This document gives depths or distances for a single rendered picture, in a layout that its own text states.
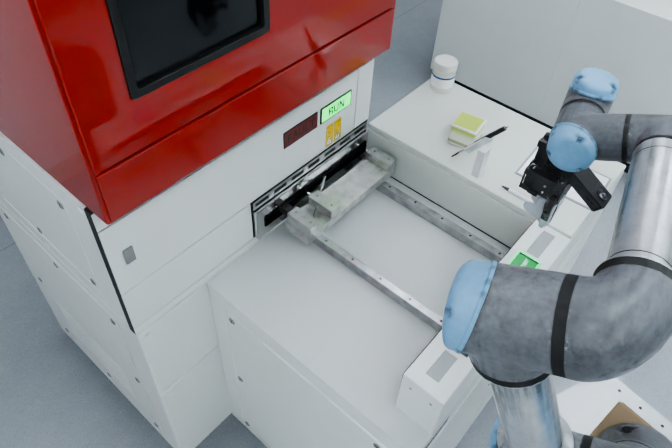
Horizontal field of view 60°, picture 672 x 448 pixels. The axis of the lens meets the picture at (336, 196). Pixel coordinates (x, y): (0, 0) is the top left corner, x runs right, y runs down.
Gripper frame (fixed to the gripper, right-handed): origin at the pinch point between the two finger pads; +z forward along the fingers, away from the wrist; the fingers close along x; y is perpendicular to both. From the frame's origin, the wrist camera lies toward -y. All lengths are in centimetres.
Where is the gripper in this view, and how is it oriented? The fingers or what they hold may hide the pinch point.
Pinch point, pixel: (546, 224)
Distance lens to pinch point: 129.2
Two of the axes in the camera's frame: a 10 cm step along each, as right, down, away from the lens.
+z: -0.5, 7.0, 7.1
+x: -6.5, 5.2, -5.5
